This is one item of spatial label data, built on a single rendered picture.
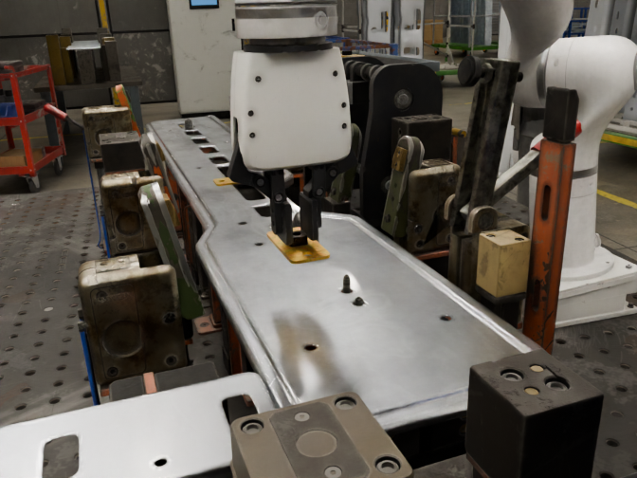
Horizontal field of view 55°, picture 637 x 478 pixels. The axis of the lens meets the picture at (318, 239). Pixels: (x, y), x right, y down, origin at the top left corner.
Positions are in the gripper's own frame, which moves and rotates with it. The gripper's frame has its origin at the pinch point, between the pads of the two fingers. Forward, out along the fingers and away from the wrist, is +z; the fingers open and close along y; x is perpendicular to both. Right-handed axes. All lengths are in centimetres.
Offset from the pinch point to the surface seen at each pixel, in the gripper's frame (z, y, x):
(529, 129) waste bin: 52, -222, -239
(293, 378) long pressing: 8.5, 5.0, 12.7
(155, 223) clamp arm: -0.1, 12.3, -4.0
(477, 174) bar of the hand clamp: -2.1, -18.5, 1.6
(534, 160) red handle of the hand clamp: -2.6, -25.8, 1.0
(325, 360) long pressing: 8.5, 1.7, 11.3
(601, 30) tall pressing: 7, -379, -355
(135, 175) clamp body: 4.0, 11.5, -39.9
